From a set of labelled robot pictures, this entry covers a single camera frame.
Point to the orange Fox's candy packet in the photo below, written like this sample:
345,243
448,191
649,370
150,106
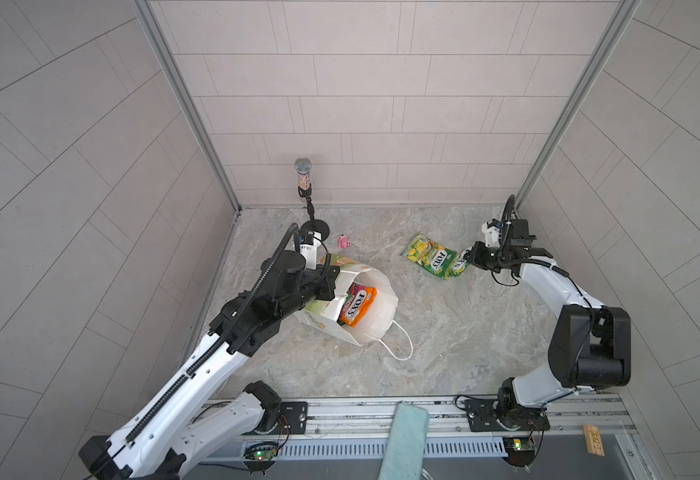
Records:
357,303

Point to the glitter microphone on black stand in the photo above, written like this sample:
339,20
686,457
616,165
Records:
303,168

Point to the aluminium front rail frame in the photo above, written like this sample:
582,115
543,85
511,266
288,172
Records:
359,427

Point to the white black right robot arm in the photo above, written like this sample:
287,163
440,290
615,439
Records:
590,348

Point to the green Fox's candy packet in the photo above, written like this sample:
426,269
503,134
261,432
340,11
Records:
457,267
430,255

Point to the teal cleaning cloth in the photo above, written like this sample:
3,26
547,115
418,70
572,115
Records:
406,445

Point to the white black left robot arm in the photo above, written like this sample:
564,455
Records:
172,434

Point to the small wooden block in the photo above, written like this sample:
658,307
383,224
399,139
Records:
593,440

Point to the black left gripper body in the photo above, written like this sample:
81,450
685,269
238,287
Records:
304,289

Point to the left circuit board green LED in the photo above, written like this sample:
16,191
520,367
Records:
261,456

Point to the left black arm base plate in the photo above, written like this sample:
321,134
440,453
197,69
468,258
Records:
291,417

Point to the white paper bag green print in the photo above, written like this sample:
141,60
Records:
323,315

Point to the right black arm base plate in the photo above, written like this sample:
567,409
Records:
492,415

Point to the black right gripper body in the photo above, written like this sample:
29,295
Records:
491,257

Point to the small pink pig toy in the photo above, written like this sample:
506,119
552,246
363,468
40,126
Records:
343,242

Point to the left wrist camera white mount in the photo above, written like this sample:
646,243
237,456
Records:
308,243

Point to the right circuit board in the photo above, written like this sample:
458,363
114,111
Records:
521,452

